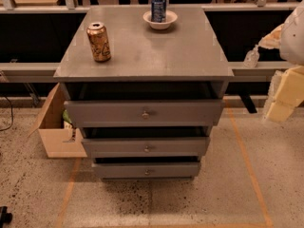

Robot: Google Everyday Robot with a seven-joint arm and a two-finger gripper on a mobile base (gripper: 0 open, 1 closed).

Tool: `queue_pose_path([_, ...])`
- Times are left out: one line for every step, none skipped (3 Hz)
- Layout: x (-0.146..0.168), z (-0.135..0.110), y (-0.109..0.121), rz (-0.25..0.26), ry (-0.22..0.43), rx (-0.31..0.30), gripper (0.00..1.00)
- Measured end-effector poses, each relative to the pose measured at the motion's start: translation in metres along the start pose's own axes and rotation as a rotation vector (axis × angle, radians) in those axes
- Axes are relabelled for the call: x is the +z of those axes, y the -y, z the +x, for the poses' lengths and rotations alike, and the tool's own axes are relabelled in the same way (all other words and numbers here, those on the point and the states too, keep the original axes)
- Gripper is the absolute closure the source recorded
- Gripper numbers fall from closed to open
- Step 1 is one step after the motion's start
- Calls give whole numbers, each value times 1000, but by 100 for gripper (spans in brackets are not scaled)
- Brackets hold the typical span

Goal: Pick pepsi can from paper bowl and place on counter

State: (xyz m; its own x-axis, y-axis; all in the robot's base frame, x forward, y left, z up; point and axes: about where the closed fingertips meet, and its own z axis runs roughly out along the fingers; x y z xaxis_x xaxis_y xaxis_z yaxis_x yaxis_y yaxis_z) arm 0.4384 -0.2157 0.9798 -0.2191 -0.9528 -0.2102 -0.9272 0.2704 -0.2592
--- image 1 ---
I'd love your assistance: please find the top grey drawer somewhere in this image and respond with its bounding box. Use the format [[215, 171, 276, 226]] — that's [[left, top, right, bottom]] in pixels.
[[65, 100, 223, 127]]

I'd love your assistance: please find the black object on floor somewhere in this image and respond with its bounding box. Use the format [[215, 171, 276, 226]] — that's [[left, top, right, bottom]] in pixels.
[[0, 206, 12, 228]]

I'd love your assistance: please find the bottom grey drawer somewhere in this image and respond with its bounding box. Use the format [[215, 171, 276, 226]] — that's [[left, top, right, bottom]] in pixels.
[[92, 162, 200, 179]]

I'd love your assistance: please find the blue pepsi can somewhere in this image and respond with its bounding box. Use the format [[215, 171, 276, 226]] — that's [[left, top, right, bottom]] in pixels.
[[151, 0, 166, 23]]

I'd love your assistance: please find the grey metal rail shelf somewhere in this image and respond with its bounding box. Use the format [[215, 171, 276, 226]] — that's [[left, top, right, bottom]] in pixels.
[[1, 61, 294, 83]]

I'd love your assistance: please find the clear sanitizer pump bottle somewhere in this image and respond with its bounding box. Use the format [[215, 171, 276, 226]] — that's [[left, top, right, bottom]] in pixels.
[[243, 45, 259, 68]]

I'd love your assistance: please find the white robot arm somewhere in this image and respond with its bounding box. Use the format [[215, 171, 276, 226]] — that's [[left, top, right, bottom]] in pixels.
[[258, 3, 304, 123]]

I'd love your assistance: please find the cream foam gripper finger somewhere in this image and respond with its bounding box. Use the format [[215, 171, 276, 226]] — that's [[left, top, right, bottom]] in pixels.
[[258, 25, 283, 49], [263, 66, 304, 123]]

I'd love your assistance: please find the gold soda can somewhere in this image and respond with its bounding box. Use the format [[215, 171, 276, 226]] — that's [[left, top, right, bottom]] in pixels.
[[86, 22, 111, 62]]

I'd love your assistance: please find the open cardboard box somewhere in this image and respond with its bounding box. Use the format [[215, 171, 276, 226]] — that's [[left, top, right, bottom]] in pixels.
[[28, 84, 86, 158]]

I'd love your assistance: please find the white paper bowl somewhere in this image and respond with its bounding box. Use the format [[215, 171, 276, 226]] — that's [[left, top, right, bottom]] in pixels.
[[142, 10, 178, 30]]

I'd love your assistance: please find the grey drawer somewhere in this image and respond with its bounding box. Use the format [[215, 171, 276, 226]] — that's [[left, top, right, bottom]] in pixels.
[[92, 162, 200, 179], [82, 137, 210, 158], [65, 100, 223, 127]]

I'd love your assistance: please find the middle grey drawer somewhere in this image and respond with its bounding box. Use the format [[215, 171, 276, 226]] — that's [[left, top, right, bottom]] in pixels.
[[82, 137, 210, 158]]

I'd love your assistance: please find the grey drawer cabinet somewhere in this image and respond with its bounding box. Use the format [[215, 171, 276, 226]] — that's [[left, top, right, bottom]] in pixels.
[[52, 5, 235, 181]]

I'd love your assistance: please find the black cable on floor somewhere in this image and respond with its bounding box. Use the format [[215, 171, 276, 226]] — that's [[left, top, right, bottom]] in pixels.
[[0, 93, 14, 132]]

